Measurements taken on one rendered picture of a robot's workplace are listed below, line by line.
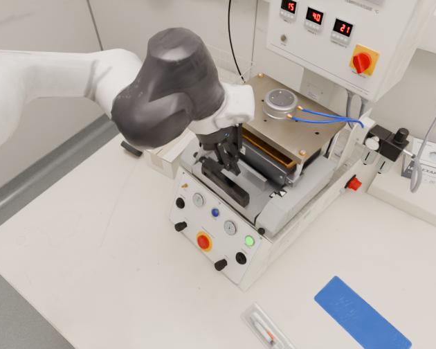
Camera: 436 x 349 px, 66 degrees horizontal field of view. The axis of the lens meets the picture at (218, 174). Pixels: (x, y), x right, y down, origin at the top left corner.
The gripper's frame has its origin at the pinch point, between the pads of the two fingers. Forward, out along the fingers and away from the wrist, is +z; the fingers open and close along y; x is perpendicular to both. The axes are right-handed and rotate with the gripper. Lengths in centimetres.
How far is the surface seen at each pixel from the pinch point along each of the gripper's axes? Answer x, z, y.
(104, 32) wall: -145, 52, -28
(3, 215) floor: -124, 79, 87
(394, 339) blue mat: 50, 30, 3
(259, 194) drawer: 7.4, 7.8, -0.1
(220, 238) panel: 4.1, 16.9, 14.1
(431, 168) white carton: 33, 35, -45
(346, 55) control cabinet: 6.0, -7.8, -33.9
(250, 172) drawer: 2.6, 4.8, -2.5
